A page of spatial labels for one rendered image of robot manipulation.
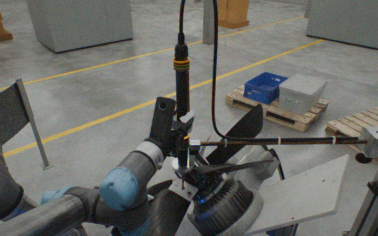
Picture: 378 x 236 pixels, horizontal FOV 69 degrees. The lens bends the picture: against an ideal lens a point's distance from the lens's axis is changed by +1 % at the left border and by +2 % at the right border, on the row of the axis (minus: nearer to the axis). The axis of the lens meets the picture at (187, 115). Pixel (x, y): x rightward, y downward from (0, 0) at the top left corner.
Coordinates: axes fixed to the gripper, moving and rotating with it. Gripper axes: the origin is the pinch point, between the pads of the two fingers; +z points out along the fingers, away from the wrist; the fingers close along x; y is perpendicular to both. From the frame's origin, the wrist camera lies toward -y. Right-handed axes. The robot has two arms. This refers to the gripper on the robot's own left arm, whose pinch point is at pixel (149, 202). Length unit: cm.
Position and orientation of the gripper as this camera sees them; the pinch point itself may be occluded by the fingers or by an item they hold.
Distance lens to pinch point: 96.7
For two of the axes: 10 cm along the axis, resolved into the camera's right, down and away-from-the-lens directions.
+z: 10.0, -0.3, 0.5
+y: -0.6, -4.1, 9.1
